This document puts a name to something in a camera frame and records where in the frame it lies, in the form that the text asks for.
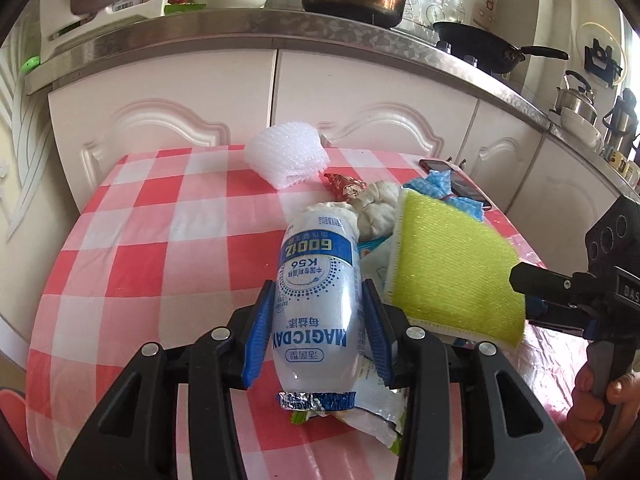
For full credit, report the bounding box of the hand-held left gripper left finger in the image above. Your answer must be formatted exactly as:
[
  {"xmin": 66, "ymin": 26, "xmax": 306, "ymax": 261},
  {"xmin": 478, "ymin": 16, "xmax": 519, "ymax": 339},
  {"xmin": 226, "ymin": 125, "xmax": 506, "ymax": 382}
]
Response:
[{"xmin": 60, "ymin": 280, "xmax": 277, "ymax": 480}]

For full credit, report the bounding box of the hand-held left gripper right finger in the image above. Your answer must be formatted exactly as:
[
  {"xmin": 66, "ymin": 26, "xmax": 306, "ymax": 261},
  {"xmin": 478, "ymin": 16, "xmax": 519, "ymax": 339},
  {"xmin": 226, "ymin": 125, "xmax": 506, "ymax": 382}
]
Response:
[{"xmin": 361, "ymin": 278, "xmax": 586, "ymax": 480}]

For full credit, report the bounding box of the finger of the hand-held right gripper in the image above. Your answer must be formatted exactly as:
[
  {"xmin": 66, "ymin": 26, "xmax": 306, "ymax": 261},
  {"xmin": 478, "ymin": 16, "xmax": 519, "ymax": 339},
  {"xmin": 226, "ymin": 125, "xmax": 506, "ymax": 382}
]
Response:
[
  {"xmin": 524, "ymin": 296, "xmax": 597, "ymax": 337},
  {"xmin": 509, "ymin": 260, "xmax": 603, "ymax": 307}
]

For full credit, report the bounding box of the white plastic drink bottle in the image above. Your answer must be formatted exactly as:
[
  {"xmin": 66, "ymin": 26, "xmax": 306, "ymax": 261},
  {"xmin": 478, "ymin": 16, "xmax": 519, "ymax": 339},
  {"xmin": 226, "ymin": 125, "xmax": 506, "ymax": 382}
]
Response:
[{"xmin": 270, "ymin": 208, "xmax": 363, "ymax": 412}]

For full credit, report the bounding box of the yellow scouring sponge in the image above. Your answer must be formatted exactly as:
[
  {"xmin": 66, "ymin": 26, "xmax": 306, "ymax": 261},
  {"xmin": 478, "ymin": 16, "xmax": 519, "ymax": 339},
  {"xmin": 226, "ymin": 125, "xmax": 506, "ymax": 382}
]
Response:
[{"xmin": 382, "ymin": 187, "xmax": 528, "ymax": 353}]

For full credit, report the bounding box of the white foam fruit net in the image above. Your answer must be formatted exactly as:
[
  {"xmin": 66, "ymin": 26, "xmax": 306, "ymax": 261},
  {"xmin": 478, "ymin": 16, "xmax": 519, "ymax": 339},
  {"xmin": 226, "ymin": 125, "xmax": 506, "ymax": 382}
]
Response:
[{"xmin": 244, "ymin": 121, "xmax": 331, "ymax": 191}]

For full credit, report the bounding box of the person's right hand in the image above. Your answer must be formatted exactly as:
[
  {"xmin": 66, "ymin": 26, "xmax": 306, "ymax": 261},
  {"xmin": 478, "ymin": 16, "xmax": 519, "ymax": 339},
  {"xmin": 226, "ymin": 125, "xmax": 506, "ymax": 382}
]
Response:
[{"xmin": 564, "ymin": 360, "xmax": 640, "ymax": 453}]

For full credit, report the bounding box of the white green plastic wrapper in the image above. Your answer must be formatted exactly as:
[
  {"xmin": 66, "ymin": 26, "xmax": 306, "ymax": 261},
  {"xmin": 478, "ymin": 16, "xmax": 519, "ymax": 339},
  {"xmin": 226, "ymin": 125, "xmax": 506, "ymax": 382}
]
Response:
[{"xmin": 290, "ymin": 355, "xmax": 407, "ymax": 457}]

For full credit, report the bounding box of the white cabinet door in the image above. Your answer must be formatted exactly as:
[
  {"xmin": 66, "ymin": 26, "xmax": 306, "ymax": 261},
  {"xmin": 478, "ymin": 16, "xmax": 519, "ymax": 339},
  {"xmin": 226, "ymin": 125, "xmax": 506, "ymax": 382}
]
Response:
[
  {"xmin": 47, "ymin": 50, "xmax": 279, "ymax": 213},
  {"xmin": 272, "ymin": 52, "xmax": 481, "ymax": 173},
  {"xmin": 460, "ymin": 100, "xmax": 551, "ymax": 217},
  {"xmin": 510, "ymin": 135, "xmax": 632, "ymax": 273}
]

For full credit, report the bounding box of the red white checked tablecloth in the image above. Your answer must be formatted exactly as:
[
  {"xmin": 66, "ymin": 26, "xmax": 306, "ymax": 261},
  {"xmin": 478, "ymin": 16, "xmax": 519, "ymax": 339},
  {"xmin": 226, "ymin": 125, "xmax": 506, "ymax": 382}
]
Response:
[{"xmin": 25, "ymin": 145, "xmax": 591, "ymax": 480}]

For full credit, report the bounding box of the red smartphone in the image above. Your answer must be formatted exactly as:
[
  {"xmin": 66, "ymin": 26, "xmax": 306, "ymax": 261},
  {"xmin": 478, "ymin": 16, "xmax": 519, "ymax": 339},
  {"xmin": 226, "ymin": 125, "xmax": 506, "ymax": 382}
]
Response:
[{"xmin": 419, "ymin": 158, "xmax": 493, "ymax": 211}]

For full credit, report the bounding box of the steel thermos jug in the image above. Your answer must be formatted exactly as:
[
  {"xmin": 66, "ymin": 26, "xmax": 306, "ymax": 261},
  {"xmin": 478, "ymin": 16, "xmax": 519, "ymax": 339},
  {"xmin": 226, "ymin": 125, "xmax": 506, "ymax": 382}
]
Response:
[{"xmin": 602, "ymin": 89, "xmax": 640, "ymax": 155}]

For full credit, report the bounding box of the white ceramic bowl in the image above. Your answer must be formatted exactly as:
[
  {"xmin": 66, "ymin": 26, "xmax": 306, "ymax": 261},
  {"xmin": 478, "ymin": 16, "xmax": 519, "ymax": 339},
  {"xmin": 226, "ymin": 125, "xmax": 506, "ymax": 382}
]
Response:
[{"xmin": 560, "ymin": 106, "xmax": 604, "ymax": 149}]

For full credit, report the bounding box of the blue checked cloth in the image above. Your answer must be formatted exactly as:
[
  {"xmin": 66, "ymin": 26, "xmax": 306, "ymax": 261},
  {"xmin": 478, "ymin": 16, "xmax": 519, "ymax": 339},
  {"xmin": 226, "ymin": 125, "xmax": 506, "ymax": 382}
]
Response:
[{"xmin": 402, "ymin": 170, "xmax": 486, "ymax": 222}]

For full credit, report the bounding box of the red gold candy wrapper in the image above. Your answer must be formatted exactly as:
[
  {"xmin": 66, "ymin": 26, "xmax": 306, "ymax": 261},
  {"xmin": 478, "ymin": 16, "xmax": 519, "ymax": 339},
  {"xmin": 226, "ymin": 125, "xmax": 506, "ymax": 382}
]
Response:
[{"xmin": 324, "ymin": 172, "xmax": 368, "ymax": 202}]

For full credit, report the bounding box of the steel kettle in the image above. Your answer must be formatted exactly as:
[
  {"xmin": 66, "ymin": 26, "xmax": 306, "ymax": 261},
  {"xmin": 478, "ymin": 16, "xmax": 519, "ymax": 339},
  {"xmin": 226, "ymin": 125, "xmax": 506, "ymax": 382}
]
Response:
[{"xmin": 552, "ymin": 71, "xmax": 598, "ymax": 122}]

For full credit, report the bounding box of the black frying pan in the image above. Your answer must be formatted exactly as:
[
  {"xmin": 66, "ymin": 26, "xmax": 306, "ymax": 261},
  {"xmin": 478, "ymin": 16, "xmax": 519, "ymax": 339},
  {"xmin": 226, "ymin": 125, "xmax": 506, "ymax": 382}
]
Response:
[{"xmin": 432, "ymin": 20, "xmax": 571, "ymax": 75}]

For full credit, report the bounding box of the steel kitchen countertop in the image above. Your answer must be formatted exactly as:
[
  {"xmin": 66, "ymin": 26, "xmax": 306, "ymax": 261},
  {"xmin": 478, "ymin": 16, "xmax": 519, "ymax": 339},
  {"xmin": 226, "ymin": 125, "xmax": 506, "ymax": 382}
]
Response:
[{"xmin": 25, "ymin": 10, "xmax": 640, "ymax": 198}]

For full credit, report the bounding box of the white dish rack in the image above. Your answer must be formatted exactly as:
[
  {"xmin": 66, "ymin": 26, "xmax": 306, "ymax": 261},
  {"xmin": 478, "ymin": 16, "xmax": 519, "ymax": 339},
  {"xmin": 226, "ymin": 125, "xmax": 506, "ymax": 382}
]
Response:
[{"xmin": 40, "ymin": 0, "xmax": 177, "ymax": 62}]

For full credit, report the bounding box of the wall-hung glass lid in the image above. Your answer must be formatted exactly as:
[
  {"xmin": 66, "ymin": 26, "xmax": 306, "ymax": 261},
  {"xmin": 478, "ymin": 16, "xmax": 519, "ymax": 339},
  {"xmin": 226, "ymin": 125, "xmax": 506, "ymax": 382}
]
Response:
[{"xmin": 575, "ymin": 22, "xmax": 627, "ymax": 87}]

